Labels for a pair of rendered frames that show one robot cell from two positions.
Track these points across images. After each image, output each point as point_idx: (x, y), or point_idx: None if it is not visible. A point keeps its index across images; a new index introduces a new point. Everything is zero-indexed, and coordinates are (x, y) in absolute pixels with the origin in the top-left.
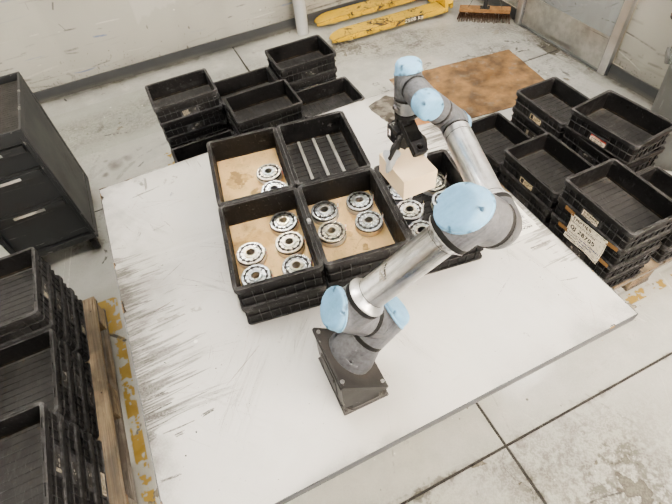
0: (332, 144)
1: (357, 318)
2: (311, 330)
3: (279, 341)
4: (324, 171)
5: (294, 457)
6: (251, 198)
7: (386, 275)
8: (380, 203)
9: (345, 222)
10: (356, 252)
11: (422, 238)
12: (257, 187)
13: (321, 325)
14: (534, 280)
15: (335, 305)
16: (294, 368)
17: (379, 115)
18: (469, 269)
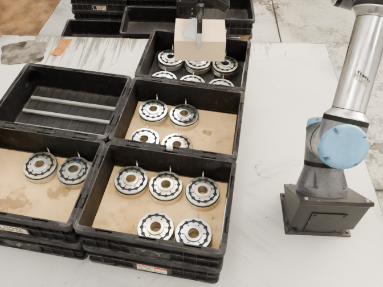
0: (51, 98)
1: (366, 134)
2: (250, 227)
3: (249, 261)
4: (81, 121)
5: None
6: (89, 187)
7: (368, 77)
8: (169, 97)
9: (178, 128)
10: (209, 141)
11: (375, 24)
12: (47, 188)
13: (249, 216)
14: (277, 69)
15: (352, 140)
16: (286, 259)
17: (24, 62)
18: (247, 94)
